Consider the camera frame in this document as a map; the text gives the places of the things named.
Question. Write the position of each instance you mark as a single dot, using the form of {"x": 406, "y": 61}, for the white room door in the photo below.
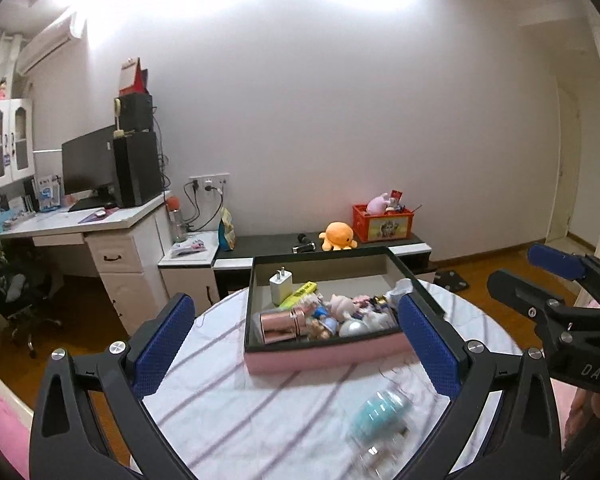
{"x": 564, "y": 170}

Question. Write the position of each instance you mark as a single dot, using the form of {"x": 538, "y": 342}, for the rose gold metal bottle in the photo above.
{"x": 282, "y": 327}

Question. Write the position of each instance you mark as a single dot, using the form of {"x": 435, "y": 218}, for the white plush rabbit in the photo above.
{"x": 341, "y": 305}

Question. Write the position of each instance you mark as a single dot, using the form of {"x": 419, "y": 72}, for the clear bottle with red cap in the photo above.
{"x": 177, "y": 222}

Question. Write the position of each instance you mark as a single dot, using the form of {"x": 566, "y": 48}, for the yellow desk fan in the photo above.
{"x": 117, "y": 117}

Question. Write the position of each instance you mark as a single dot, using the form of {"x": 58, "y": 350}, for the black computer tower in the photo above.
{"x": 137, "y": 170}

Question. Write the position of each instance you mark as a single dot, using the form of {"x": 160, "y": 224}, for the orange octopus plush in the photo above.
{"x": 338, "y": 236}

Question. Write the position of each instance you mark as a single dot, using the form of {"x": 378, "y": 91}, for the round table with striped cloth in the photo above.
{"x": 260, "y": 420}

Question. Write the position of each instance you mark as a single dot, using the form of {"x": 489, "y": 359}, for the blue and white box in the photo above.
{"x": 49, "y": 192}

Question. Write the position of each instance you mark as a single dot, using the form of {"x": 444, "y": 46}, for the black office chair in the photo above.
{"x": 17, "y": 300}

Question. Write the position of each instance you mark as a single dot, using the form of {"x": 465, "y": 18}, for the black keyboard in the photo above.
{"x": 85, "y": 205}

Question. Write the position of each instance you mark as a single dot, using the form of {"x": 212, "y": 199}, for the black floor scale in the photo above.
{"x": 451, "y": 281}

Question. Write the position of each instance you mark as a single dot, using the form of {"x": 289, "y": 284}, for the pink packet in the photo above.
{"x": 187, "y": 249}

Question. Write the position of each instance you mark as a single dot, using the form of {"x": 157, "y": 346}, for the white charger plug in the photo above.
{"x": 281, "y": 287}

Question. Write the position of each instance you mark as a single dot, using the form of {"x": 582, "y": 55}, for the white low cabinet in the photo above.
{"x": 187, "y": 275}

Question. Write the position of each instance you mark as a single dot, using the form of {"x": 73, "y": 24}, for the pink pig doll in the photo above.
{"x": 322, "y": 325}

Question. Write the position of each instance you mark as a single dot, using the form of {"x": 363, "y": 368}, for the white air conditioner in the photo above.
{"x": 50, "y": 45}

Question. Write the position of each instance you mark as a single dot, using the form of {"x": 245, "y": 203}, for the white wall socket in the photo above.
{"x": 210, "y": 181}

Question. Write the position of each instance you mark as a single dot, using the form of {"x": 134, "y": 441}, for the white bed frame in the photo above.
{"x": 5, "y": 385}

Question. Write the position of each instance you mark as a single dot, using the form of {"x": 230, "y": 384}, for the white glass-door cabinet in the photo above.
{"x": 7, "y": 145}

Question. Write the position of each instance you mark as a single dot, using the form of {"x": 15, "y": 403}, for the black speaker box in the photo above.
{"x": 137, "y": 112}

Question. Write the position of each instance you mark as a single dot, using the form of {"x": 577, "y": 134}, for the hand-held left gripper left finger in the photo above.
{"x": 162, "y": 350}

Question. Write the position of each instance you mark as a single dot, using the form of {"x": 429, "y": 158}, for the pink box with black rim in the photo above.
{"x": 320, "y": 357}

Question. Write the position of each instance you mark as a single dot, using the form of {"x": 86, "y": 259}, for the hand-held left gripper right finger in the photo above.
{"x": 430, "y": 350}

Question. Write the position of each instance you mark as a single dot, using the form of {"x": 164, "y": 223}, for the small doll in pink dress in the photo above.
{"x": 2, "y": 90}

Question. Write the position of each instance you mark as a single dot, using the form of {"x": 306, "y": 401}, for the glass jar with teal contents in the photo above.
{"x": 382, "y": 415}

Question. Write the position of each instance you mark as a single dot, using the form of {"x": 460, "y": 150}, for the purple mouse pad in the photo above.
{"x": 87, "y": 219}

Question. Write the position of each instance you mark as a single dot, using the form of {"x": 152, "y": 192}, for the small pink pig figure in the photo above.
{"x": 363, "y": 303}

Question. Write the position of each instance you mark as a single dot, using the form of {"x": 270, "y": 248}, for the yellow blue snack bag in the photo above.
{"x": 226, "y": 230}

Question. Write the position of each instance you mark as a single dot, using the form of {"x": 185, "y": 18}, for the red desk calendar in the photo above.
{"x": 132, "y": 77}

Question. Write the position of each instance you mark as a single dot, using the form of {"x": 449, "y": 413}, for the silver ball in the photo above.
{"x": 352, "y": 329}

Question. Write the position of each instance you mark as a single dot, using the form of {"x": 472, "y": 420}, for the black computer monitor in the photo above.
{"x": 87, "y": 165}

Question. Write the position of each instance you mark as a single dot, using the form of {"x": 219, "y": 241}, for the white desk with drawers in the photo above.
{"x": 125, "y": 260}

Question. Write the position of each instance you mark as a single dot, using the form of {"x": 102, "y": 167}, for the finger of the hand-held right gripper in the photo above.
{"x": 525, "y": 295}
{"x": 555, "y": 261}

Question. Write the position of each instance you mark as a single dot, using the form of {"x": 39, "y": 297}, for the red storage crate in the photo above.
{"x": 385, "y": 225}

